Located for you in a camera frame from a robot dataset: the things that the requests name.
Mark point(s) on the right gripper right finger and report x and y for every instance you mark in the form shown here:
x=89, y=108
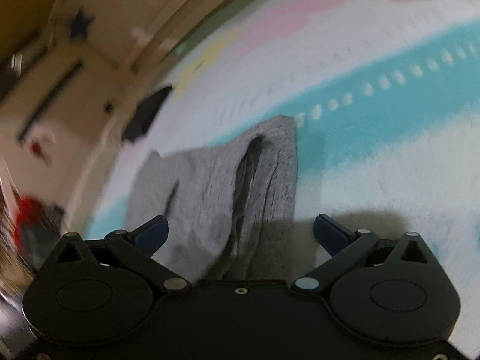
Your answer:
x=391, y=290

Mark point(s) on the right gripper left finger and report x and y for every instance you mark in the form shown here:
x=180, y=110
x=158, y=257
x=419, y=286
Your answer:
x=106, y=289

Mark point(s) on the grey speckled pants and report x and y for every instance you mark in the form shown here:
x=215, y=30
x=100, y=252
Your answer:
x=230, y=208

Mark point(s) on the folded black garment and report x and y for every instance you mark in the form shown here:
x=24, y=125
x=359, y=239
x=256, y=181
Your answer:
x=145, y=114

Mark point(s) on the floral white bed sheet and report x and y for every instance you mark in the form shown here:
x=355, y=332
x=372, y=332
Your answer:
x=385, y=94

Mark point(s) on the wooden bed headboard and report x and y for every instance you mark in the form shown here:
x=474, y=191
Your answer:
x=124, y=35

